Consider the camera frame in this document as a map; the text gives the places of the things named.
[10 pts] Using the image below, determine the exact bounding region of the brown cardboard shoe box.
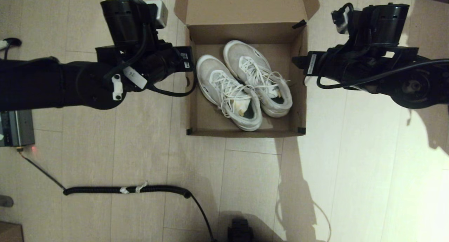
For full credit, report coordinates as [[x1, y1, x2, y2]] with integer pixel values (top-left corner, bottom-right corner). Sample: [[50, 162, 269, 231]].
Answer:
[[174, 0, 320, 138]]

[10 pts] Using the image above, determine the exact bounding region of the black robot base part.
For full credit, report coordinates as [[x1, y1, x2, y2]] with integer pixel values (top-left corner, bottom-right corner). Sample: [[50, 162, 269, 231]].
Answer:
[[227, 219, 254, 242]]

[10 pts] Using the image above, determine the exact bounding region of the white lace-up sneaker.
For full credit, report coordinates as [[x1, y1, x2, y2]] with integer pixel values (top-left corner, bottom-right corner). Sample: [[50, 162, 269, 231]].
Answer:
[[196, 54, 263, 132], [223, 40, 293, 118]]

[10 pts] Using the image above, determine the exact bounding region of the grey metal power supply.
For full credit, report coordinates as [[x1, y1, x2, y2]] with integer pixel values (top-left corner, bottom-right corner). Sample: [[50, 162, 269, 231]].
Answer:
[[0, 110, 35, 147]]

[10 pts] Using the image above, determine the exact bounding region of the brown cardboard carton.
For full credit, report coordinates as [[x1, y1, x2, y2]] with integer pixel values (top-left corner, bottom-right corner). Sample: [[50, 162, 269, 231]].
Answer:
[[0, 222, 24, 242]]

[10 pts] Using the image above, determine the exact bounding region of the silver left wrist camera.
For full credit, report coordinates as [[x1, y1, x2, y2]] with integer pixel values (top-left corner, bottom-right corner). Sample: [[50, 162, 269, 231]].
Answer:
[[146, 0, 169, 29]]

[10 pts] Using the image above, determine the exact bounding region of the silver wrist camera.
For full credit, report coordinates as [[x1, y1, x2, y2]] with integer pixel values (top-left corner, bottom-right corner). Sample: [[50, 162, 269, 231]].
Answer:
[[146, 0, 169, 29], [331, 3, 363, 35]]

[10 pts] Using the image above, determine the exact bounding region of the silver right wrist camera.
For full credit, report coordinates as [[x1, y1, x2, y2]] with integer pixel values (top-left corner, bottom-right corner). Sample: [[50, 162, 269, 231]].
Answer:
[[331, 3, 363, 35]]

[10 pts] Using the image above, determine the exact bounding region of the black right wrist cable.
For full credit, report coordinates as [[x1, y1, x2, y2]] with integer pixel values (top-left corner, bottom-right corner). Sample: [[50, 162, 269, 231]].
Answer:
[[316, 59, 449, 90]]

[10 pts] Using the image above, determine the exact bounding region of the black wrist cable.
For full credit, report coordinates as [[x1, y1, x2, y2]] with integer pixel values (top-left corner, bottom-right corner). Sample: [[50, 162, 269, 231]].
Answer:
[[103, 23, 197, 97], [316, 59, 449, 90]]

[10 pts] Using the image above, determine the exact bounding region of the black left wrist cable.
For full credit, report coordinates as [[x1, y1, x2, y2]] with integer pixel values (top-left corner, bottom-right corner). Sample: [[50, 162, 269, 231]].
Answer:
[[103, 23, 197, 97]]

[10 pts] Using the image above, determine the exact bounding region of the black power cord with plug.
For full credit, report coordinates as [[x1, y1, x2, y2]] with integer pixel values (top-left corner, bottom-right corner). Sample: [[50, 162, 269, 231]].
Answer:
[[0, 38, 22, 60]]

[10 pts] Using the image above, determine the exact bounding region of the black coiled cable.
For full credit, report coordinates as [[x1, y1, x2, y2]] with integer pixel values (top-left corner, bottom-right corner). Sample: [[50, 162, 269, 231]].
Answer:
[[16, 147, 218, 242]]

